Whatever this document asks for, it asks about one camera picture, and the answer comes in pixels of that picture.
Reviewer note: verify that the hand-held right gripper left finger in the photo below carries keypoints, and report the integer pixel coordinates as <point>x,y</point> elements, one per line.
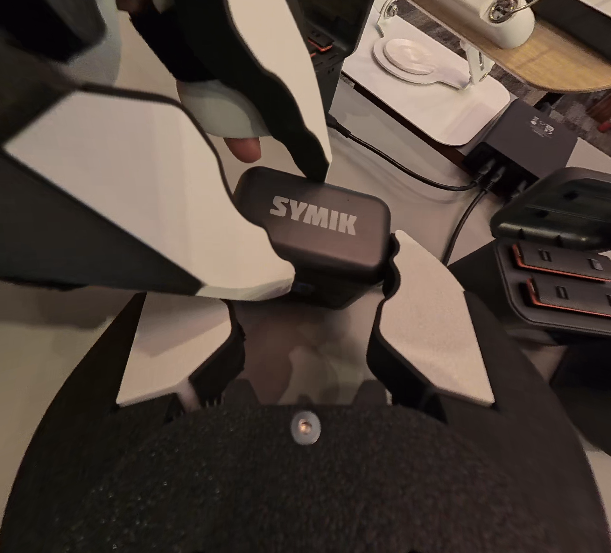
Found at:
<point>177,338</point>

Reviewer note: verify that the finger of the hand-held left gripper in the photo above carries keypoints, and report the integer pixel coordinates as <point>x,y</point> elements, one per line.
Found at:
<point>134,171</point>
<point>272,28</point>

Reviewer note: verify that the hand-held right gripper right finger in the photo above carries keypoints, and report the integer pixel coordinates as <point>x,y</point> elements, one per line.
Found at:
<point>434,333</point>

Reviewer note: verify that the person's left hand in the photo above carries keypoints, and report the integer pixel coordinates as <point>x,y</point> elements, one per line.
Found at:
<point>243,147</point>

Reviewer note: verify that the white base mat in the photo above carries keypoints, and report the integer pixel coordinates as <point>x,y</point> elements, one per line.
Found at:
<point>449,114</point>

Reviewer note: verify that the black charging hub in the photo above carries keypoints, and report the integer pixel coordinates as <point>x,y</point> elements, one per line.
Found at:
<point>530,138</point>

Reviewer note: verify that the wooden instruction board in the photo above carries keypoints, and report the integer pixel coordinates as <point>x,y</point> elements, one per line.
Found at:
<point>563,61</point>

